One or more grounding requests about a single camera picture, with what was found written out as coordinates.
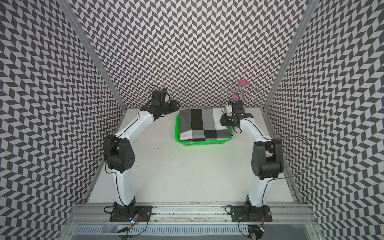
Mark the aluminium front rail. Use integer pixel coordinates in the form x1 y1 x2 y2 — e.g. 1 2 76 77
67 203 316 226

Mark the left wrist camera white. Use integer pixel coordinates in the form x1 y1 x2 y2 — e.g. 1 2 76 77
151 89 168 106

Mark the green plastic basket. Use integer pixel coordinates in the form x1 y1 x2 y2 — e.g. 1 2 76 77
175 115 233 146

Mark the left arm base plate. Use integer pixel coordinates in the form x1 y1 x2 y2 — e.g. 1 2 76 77
109 206 153 223

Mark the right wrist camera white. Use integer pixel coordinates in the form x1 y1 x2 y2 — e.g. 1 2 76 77
224 101 236 116

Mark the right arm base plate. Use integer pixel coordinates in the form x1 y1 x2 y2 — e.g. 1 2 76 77
230 206 273 223

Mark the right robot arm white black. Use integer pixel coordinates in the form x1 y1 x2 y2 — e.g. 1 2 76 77
220 114 284 212

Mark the black grey block scarf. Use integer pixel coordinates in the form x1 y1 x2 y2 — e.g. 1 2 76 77
179 109 233 143

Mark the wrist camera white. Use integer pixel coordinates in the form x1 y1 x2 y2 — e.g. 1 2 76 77
151 89 168 106
224 101 236 116

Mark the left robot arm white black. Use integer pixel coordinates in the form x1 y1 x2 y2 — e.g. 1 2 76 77
104 100 181 212

